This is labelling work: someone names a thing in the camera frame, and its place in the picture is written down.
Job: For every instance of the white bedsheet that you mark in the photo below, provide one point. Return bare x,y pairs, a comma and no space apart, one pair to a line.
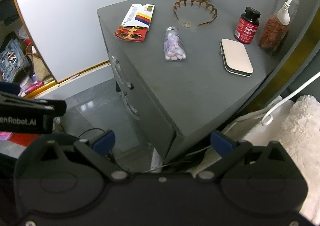
252,126

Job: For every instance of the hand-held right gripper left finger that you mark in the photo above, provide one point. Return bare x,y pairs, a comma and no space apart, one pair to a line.
103,142

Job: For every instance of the grey nightstand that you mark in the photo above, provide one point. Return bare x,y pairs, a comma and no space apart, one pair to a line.
200,85

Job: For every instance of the small coin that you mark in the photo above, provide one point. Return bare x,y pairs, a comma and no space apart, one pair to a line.
187,25

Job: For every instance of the clear bag of red flakes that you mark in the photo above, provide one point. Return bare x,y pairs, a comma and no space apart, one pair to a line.
272,33

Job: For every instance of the white fluffy blanket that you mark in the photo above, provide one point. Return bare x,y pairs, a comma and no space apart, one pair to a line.
302,131

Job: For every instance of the pink bottle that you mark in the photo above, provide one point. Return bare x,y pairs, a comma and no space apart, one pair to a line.
32,87

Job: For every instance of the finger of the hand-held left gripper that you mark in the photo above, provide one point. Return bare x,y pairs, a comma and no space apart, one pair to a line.
50,107

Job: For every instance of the silver purple packet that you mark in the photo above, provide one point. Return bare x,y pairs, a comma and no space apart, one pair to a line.
173,45

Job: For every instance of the red flat object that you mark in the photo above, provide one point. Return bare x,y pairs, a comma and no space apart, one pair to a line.
18,139

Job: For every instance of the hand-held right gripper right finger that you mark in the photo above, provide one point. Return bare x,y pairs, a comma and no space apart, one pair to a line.
221,141

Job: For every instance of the beige clasp case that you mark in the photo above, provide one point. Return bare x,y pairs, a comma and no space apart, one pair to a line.
236,57

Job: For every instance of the grey headboard with gold trim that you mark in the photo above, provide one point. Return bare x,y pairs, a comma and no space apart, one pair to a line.
303,33

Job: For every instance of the grey nightstand drawer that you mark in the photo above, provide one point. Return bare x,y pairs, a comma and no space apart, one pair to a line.
126,65
147,131

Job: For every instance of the gold-framed mirror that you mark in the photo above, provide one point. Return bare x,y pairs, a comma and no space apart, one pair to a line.
75,20

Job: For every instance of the blue printed bag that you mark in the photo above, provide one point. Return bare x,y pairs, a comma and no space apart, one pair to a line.
10,58

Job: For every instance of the brown woven bag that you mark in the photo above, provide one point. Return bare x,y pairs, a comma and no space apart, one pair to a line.
32,65

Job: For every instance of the white packet with red mask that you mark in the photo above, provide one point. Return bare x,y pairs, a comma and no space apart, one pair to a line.
136,15

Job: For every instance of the white plastic bag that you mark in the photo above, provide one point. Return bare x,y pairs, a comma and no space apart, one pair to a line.
156,161

